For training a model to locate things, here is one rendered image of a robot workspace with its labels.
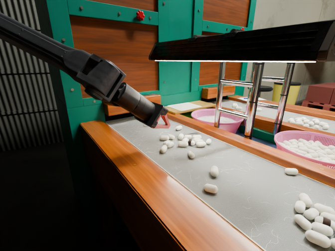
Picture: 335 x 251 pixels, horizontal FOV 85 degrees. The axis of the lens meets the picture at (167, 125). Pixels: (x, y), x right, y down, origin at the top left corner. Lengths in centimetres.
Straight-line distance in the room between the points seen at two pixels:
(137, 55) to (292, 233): 91
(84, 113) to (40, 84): 177
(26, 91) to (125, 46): 189
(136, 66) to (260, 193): 80
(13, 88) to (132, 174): 235
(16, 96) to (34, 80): 27
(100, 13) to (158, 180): 75
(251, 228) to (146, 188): 23
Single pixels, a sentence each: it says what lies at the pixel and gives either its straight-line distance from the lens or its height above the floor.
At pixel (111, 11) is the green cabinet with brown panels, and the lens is 98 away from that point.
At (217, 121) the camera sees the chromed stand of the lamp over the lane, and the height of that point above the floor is 79.
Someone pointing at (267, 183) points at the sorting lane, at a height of 74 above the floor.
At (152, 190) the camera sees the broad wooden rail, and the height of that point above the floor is 77.
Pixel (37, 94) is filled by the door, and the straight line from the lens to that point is 270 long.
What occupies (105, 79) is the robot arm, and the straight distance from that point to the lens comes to 43.
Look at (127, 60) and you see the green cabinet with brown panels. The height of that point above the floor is 104.
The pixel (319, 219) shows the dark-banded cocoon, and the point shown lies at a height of 76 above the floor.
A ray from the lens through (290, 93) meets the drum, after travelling 382.
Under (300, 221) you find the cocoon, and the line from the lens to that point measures 47.
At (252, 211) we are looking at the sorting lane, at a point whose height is 74.
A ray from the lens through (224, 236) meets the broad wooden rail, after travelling 37.
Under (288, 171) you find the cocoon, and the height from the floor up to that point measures 75.
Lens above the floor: 104
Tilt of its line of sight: 20 degrees down
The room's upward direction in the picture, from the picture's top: straight up
